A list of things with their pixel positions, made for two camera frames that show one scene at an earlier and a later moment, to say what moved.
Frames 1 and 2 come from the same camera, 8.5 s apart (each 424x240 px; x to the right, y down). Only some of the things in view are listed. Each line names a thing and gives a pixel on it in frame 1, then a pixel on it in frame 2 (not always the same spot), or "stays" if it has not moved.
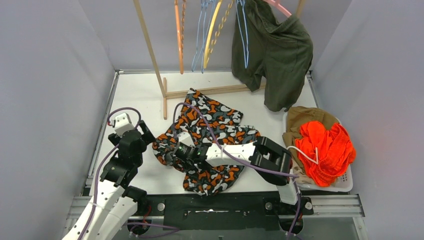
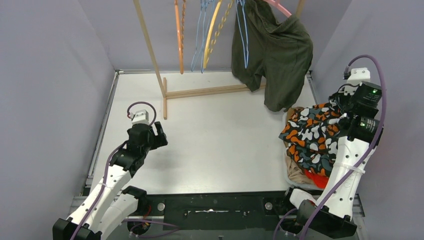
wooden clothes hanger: [181, 44] stays
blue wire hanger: [205, 49] stays
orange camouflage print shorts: [211, 124] -> [311, 136]
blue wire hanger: [243, 7] stays
